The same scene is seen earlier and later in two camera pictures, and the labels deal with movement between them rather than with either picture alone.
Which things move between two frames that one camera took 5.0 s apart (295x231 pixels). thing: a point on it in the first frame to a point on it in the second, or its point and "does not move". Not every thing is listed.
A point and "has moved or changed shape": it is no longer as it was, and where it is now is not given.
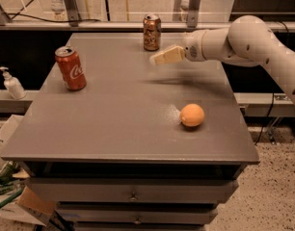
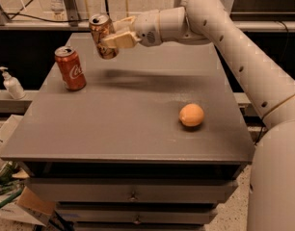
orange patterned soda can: [151, 32] has moved or changed shape
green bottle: [4, 182] does not move
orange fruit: [192, 115] does not move
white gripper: [193, 47] to [147, 27]
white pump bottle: [13, 85] does not move
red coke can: [70, 67] does not move
